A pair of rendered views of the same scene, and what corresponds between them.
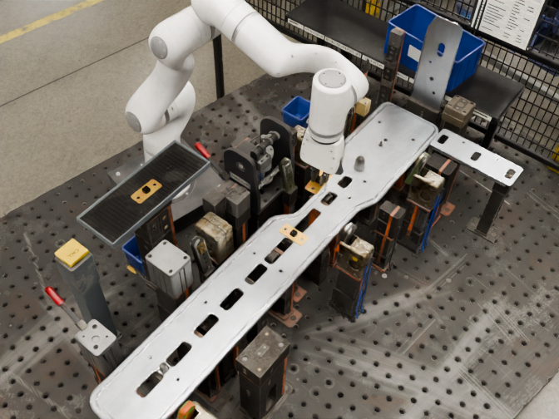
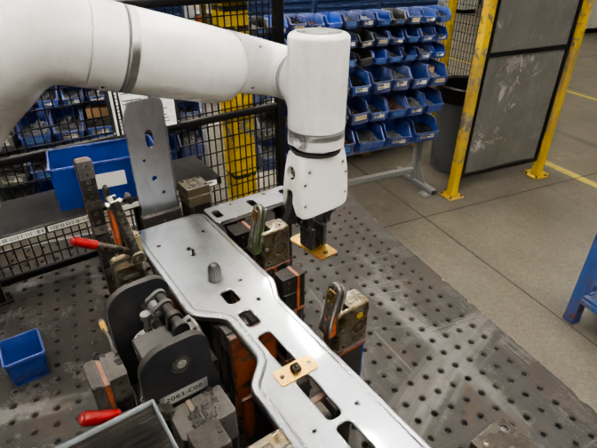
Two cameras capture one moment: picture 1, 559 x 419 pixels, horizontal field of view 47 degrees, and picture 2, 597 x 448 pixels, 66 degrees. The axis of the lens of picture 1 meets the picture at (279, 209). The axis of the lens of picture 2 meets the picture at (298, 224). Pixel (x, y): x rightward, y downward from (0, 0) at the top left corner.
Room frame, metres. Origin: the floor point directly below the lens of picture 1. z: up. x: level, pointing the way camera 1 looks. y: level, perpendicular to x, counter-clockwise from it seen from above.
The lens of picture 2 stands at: (0.91, 0.52, 1.69)
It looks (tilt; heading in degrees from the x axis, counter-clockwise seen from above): 31 degrees down; 289
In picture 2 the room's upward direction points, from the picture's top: straight up
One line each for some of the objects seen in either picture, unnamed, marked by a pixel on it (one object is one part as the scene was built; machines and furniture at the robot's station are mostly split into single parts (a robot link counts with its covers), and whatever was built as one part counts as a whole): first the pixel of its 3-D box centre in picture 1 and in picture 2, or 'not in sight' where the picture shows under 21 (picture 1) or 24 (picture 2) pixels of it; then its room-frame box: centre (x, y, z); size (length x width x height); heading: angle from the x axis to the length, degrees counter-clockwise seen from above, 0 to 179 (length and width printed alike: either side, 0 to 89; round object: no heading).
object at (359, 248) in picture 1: (350, 277); (343, 357); (1.05, -0.22, 0.87); 0.12 x 0.09 x 0.35; 54
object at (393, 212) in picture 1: (386, 237); (290, 315); (1.22, -0.34, 0.84); 0.11 x 0.08 x 0.29; 54
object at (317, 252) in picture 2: (319, 179); (313, 243); (1.09, -0.10, 1.26); 0.08 x 0.04 x 0.01; 149
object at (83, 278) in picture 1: (91, 300); not in sight; (0.91, 0.52, 0.92); 0.08 x 0.08 x 0.44; 54
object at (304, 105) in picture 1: (299, 115); (26, 358); (1.87, -0.06, 0.74); 0.11 x 0.10 x 0.09; 144
